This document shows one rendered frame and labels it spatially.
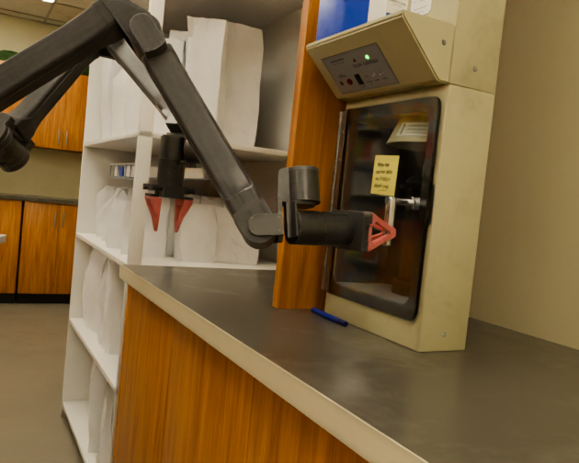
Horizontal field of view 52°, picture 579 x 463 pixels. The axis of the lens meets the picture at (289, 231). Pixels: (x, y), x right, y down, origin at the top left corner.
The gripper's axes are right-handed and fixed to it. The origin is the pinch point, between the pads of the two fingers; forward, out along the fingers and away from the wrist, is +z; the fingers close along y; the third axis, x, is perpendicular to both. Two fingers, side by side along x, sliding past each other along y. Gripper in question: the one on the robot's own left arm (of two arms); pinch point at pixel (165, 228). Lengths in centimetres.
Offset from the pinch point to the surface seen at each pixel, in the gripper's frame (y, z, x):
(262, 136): 75, -36, 118
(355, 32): 22, -40, -32
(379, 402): 10, 16, -67
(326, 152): 32.8, -20.2, -9.2
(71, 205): 44, 15, 455
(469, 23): 36, -42, -46
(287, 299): 26.5, 13.7, -9.1
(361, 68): 27, -35, -29
